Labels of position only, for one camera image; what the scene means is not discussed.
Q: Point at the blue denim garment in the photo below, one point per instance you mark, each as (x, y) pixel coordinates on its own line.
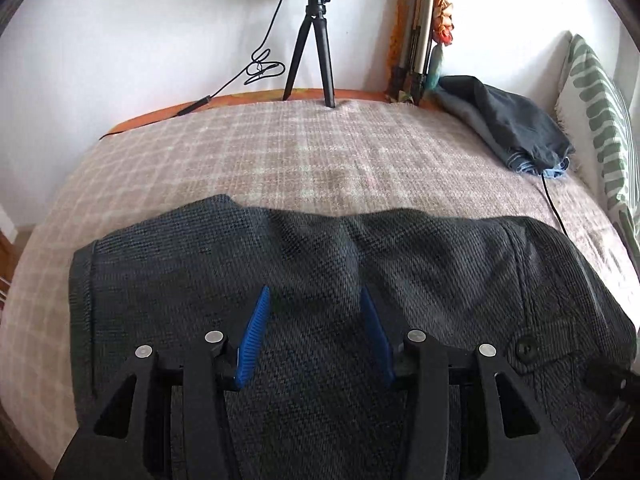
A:
(552, 169)

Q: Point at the green striped white pillow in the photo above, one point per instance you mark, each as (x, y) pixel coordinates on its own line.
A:
(597, 110)

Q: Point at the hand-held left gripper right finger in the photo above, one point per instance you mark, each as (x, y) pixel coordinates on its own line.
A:
(374, 330)

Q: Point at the orange bed sheet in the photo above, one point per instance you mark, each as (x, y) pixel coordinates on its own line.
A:
(240, 99)

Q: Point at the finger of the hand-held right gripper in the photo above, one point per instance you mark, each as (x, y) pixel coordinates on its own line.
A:
(606, 377)

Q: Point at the black folded garment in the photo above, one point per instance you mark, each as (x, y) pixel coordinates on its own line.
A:
(515, 115)

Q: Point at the black mini tripod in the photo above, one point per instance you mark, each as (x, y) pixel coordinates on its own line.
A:
(314, 25)

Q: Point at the grey folded garment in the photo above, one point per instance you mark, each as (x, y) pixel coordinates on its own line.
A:
(470, 117)

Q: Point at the dark grey woven pants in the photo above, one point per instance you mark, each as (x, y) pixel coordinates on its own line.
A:
(310, 260)

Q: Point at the wooden furniture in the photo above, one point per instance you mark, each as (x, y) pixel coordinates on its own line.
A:
(6, 270)

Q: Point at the folded metal tripod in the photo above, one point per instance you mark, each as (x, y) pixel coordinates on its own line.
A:
(417, 35)

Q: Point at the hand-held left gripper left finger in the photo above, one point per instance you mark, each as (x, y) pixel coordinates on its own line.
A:
(255, 330)

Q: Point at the orange fabric garland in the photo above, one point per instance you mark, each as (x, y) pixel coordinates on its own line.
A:
(444, 10)

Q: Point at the beige plaid blanket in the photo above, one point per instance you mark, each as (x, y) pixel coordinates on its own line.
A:
(300, 160)

